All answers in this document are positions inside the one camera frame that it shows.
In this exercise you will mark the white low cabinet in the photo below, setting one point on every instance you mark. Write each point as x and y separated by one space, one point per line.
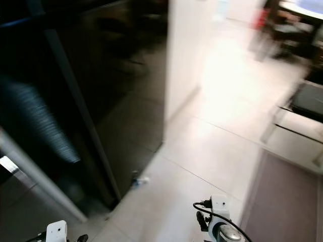
298 136

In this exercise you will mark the red plastic stool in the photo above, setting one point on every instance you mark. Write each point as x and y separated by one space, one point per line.
261 19

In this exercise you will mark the clear plastic water bottle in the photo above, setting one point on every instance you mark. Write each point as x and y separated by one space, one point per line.
139 180

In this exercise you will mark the dark glossy cabinet front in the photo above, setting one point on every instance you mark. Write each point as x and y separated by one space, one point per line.
5 176

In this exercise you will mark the black fridge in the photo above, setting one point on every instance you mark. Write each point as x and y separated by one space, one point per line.
30 50

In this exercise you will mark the light-topped dining table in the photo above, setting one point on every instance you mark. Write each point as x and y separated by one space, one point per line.
303 7

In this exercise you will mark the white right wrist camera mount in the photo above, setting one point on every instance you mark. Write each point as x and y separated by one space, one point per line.
220 209

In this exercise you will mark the dark wooden dining chair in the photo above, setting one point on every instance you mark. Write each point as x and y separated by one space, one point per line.
287 35

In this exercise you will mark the brown floor mat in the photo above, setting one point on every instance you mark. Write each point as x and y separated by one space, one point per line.
282 201

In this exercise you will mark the clear bubble wrap sheet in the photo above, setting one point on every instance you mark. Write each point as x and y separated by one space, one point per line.
40 126

